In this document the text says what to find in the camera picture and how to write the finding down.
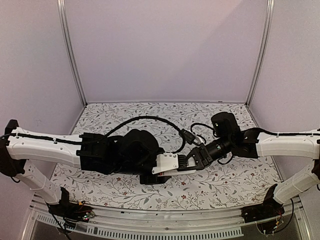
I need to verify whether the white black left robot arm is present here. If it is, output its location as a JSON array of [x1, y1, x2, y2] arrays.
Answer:
[[0, 119, 188, 217]]

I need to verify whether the left aluminium frame post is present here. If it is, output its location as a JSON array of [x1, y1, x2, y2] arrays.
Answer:
[[56, 0, 88, 107]]

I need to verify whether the white remote control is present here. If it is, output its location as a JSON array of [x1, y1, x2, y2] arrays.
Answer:
[[157, 169, 196, 177]]

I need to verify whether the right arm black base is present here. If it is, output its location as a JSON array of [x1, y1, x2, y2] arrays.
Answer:
[[241, 184, 285, 235]]

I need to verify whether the right aluminium frame post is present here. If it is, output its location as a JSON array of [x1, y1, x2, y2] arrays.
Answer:
[[246, 0, 275, 106]]

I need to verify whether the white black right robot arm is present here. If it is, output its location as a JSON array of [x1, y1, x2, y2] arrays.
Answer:
[[177, 112, 320, 218]]

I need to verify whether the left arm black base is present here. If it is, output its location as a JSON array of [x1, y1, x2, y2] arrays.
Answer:
[[47, 187, 95, 222]]

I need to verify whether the aluminium frame post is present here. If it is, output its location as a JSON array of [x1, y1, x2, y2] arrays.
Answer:
[[246, 0, 275, 106], [56, 0, 88, 107]]

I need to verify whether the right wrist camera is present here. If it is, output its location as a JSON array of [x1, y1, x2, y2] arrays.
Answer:
[[179, 129, 206, 147]]

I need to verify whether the aluminium front rail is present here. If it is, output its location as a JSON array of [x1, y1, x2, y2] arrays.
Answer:
[[21, 195, 315, 240]]

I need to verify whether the floral patterned table mat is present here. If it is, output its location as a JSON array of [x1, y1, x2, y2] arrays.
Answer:
[[51, 103, 280, 211]]

